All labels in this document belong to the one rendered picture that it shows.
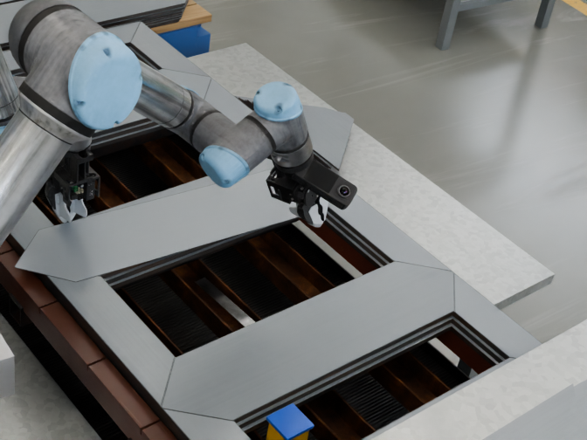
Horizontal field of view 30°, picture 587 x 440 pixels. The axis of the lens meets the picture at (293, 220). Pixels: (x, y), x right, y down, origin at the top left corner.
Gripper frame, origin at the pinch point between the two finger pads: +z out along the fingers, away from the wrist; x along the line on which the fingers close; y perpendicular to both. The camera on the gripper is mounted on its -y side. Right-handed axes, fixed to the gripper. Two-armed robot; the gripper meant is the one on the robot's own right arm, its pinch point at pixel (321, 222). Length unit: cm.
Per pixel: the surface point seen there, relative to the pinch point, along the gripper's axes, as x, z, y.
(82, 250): 22, 6, 45
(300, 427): 36.8, 3.9, -16.1
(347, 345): 13.7, 17.6, -10.1
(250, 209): -8.8, 22.6, 28.1
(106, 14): -55, 33, 108
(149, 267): 17.4, 12.3, 33.7
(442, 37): -217, 195, 100
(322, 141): -46, 45, 36
